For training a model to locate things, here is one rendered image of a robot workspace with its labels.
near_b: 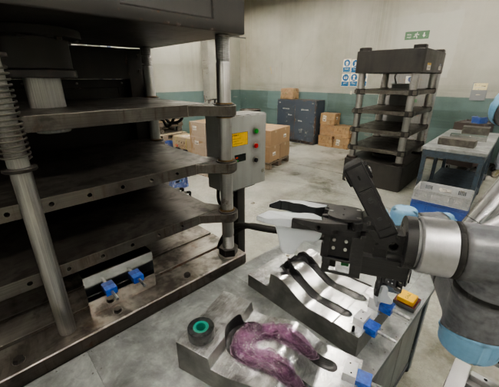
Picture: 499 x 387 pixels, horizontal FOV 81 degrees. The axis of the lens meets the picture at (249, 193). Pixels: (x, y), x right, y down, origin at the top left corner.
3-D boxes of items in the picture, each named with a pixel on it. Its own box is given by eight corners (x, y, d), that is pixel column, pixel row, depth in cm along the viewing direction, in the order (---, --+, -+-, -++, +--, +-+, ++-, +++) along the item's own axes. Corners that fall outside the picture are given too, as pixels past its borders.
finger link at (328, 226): (292, 232, 38) (360, 236, 38) (292, 221, 38) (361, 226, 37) (289, 220, 43) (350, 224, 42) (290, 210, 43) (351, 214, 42)
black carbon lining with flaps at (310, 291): (368, 302, 109) (371, 280, 105) (346, 325, 99) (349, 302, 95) (294, 262, 132) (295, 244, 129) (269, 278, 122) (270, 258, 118)
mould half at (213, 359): (360, 372, 90) (365, 345, 86) (341, 462, 69) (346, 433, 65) (225, 313, 113) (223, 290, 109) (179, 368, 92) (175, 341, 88)
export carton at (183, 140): (207, 155, 616) (206, 136, 601) (190, 159, 585) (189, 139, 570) (189, 150, 655) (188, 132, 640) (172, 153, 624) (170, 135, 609)
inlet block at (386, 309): (411, 321, 99) (414, 309, 97) (405, 329, 95) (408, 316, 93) (373, 301, 108) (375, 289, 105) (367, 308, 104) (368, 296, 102)
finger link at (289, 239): (253, 256, 41) (320, 260, 40) (256, 215, 40) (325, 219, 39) (255, 246, 44) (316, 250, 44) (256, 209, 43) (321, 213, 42)
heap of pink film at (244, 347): (322, 351, 91) (324, 332, 88) (302, 402, 76) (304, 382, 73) (249, 319, 102) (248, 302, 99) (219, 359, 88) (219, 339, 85)
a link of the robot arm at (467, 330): (480, 319, 47) (501, 261, 43) (510, 382, 38) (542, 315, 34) (425, 306, 50) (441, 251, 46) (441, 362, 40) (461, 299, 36)
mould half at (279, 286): (388, 316, 111) (394, 288, 106) (355, 358, 95) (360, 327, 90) (285, 261, 145) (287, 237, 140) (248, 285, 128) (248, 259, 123)
